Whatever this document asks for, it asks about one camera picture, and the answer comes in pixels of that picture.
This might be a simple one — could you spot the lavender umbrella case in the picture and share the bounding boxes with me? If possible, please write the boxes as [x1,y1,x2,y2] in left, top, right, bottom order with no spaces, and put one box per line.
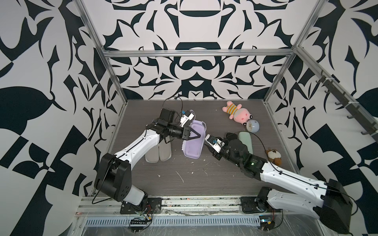
[182,120,206,159]

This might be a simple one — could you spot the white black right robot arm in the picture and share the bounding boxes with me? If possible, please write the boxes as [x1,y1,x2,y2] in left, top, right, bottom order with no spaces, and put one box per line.
[204,135,353,234]

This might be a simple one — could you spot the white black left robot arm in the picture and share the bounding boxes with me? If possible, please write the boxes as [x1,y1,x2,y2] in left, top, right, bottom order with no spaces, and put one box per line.
[94,108,206,210]

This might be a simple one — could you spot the blue round alarm clock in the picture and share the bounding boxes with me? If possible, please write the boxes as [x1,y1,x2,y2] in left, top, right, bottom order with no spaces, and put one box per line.
[243,120,260,133]

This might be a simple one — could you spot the pink plush pig toy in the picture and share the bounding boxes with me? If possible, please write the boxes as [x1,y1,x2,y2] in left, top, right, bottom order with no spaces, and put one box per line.
[222,101,254,126]

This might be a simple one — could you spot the brown white plush dog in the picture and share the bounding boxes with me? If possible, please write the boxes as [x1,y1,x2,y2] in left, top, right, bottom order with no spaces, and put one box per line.
[265,148,282,166]

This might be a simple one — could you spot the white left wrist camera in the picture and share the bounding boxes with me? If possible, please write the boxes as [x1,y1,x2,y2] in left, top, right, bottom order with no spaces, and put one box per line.
[180,110,195,127]

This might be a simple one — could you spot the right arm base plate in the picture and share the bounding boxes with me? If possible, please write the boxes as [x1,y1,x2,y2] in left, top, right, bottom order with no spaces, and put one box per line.
[240,196,269,214]

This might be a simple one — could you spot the white perforated cable tray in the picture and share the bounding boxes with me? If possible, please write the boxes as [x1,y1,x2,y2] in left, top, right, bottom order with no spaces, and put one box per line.
[85,215,260,227]

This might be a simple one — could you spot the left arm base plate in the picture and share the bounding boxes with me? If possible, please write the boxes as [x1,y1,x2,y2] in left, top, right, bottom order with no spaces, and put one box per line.
[120,197,162,214]

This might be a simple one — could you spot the aluminium cage frame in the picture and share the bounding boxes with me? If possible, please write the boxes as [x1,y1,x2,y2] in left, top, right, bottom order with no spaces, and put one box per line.
[81,1,378,197]

